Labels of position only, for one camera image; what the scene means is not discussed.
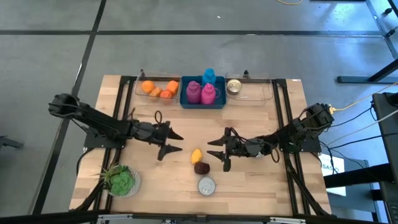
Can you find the black aluminium rig frame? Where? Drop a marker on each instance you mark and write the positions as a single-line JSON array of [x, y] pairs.
[[279, 81]]

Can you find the blue-label tuna can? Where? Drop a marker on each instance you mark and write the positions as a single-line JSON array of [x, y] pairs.
[[206, 186]]

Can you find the red-orange toy fruit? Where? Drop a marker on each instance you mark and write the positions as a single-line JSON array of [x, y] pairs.
[[166, 94]]

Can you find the black keyboard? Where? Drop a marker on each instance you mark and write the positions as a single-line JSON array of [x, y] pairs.
[[392, 214]]

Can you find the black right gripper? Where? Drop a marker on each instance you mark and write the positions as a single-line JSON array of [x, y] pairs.
[[248, 147]]

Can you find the round yellow-orange toy fruit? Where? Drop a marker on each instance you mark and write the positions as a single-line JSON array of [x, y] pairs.
[[172, 86]]

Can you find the yellow toy fruit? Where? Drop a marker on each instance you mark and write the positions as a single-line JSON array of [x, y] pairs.
[[196, 155]]

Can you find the teal plastic bin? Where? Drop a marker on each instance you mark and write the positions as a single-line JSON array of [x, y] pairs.
[[199, 105]]

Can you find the dark brown toy fruit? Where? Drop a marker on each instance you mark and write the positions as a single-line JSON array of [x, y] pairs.
[[202, 168]]

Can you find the white sign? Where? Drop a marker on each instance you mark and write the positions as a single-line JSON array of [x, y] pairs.
[[337, 161]]

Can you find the pink water bottle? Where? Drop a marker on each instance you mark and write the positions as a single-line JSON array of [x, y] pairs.
[[208, 94]]

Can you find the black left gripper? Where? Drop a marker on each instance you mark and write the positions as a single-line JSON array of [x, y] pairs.
[[152, 133]]

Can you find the purple squat water bottle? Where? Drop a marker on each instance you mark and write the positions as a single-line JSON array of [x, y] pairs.
[[193, 91]]

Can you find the black metal table leg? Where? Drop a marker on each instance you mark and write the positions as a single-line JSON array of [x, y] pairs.
[[357, 79]]

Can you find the clear plastic container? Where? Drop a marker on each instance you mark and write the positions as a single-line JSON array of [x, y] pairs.
[[140, 93], [258, 90]]

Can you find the pull-tab tin can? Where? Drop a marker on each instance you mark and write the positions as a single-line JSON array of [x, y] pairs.
[[234, 86]]

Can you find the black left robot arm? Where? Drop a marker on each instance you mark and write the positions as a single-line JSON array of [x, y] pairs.
[[93, 119]]

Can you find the black desk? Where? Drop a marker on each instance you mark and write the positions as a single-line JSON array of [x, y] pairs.
[[390, 130]]

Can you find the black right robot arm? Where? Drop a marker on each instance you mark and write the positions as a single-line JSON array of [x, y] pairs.
[[304, 127]]

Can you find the potted green succulent plant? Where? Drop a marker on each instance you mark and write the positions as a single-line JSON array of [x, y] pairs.
[[121, 183]]

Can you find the oblong orange toy fruit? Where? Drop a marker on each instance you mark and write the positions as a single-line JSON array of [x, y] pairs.
[[155, 92]]

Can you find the smooth orange toy fruit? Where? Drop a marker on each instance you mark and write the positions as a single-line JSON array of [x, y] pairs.
[[148, 86]]

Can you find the grey metal leg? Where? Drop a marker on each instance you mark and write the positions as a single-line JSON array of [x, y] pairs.
[[11, 143]]

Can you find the yellow power plug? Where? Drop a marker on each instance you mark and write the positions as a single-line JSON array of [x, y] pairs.
[[333, 109]]

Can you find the blue water bottle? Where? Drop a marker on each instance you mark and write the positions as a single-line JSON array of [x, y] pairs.
[[209, 76]]

